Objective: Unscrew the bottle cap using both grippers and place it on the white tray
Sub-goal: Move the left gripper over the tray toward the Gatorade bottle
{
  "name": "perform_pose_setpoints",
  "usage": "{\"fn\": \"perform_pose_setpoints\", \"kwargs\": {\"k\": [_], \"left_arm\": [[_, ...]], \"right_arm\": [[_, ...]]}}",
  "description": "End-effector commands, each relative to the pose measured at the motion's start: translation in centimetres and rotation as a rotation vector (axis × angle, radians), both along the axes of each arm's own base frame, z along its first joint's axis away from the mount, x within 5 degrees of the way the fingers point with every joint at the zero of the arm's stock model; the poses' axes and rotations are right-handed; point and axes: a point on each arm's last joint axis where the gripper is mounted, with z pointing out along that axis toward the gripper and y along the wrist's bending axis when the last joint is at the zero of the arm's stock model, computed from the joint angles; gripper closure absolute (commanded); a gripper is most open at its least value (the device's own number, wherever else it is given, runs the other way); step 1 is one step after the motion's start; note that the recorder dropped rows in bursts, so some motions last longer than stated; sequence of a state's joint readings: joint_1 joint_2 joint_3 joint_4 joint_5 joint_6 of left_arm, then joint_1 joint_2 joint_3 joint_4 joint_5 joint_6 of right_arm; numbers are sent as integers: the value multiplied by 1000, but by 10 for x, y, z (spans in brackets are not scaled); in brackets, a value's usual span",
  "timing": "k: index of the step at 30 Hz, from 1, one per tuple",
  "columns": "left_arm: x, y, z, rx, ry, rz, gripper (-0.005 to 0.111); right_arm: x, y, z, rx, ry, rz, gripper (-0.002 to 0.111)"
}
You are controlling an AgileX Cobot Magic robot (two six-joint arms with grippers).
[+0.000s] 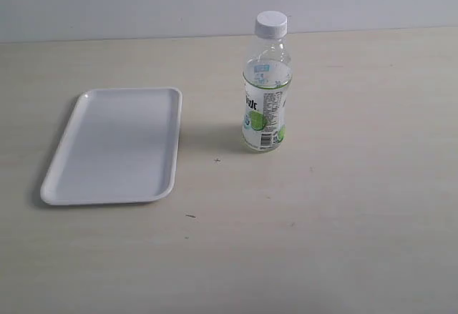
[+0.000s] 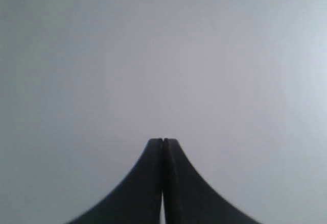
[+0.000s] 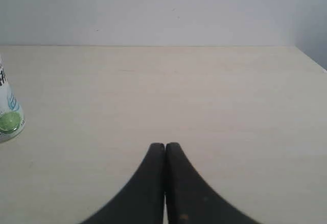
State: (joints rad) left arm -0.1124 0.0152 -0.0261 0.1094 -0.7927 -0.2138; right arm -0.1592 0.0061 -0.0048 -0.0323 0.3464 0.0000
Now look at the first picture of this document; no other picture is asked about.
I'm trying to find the white rectangular plastic tray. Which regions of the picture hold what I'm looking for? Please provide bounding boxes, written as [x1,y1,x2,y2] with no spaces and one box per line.
[40,87,182,206]

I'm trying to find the white bottle cap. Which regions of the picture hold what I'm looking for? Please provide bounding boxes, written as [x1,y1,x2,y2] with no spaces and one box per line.
[255,11,288,39]

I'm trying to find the clear plastic drink bottle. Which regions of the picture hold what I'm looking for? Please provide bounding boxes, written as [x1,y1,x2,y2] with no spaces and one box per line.
[242,36,292,152]

